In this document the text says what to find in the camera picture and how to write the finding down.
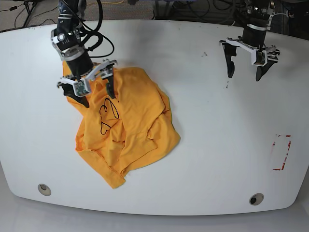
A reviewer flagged black tripod stand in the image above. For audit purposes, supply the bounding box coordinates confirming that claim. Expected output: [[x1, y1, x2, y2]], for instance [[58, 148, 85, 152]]
[[14, 0, 40, 29]]

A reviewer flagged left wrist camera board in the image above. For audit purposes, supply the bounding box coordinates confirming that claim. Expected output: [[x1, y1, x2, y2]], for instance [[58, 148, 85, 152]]
[[251, 49, 267, 67]]

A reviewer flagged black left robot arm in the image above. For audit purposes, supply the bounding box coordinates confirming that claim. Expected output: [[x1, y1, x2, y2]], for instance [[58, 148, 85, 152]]
[[220, 0, 280, 82]]

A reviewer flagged red tape marker rectangle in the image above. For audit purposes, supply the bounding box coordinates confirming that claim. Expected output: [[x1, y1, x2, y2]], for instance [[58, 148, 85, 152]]
[[270, 134, 292, 171]]

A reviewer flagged table grommet hole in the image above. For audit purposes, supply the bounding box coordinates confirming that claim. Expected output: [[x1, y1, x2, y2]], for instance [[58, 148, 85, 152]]
[[249, 193, 264, 206], [38, 184, 51, 196]]

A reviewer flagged left table grommet hole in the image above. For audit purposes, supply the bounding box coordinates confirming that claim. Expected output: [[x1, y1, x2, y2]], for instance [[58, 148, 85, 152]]
[[38, 184, 51, 196]]

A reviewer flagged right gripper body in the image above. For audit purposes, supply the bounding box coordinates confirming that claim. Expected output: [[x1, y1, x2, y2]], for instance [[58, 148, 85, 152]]
[[51, 20, 117, 86]]

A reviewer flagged right table grommet hole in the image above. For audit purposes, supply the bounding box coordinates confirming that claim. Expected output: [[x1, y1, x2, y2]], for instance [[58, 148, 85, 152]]
[[249, 193, 264, 206]]

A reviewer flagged orange yellow t-shirt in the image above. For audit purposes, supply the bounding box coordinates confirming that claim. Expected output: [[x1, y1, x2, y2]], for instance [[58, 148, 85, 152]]
[[67, 67, 180, 189]]

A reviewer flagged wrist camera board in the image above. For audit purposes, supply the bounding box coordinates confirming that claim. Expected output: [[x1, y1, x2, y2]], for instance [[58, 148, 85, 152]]
[[73, 79, 91, 97], [251, 49, 267, 67]]

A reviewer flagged yellow cable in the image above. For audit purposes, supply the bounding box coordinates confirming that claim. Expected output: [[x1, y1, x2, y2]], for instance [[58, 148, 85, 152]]
[[84, 0, 125, 7]]

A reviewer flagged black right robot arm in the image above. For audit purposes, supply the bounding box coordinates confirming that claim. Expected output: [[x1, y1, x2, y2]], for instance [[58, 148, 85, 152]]
[[50, 0, 117, 107]]

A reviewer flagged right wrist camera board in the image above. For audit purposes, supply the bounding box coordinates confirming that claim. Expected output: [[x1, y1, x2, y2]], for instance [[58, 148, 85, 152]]
[[73, 79, 91, 97]]

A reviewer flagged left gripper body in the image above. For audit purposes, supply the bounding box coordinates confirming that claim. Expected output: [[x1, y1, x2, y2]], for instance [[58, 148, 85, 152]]
[[220, 24, 280, 60]]

